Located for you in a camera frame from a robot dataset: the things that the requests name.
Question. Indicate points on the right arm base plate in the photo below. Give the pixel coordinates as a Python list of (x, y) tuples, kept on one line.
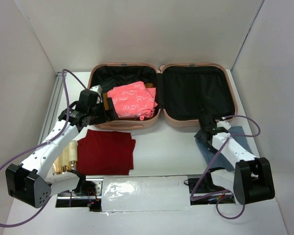
[(205, 187)]

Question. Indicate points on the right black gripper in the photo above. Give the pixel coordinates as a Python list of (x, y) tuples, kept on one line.
[(199, 134)]

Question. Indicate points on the pink open suitcase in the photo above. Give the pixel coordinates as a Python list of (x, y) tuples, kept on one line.
[(184, 92)]

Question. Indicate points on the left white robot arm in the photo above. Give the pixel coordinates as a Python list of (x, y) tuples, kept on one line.
[(29, 181)]

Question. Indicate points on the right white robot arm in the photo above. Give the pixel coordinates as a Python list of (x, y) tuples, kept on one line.
[(251, 181)]

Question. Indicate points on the mustard brown garment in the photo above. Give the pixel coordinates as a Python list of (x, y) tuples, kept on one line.
[(149, 85)]

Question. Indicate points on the aluminium rail frame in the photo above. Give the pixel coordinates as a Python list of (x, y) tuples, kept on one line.
[(52, 110)]

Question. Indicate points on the dark red folded garment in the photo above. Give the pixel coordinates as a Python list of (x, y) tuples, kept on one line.
[(105, 153)]

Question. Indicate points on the coral pink patterned garment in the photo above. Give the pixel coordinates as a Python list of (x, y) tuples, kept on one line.
[(132, 100)]

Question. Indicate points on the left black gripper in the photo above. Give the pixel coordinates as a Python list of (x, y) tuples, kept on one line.
[(109, 115)]

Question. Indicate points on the gold cosmetic bottles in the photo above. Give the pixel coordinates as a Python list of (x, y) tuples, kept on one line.
[(67, 160)]

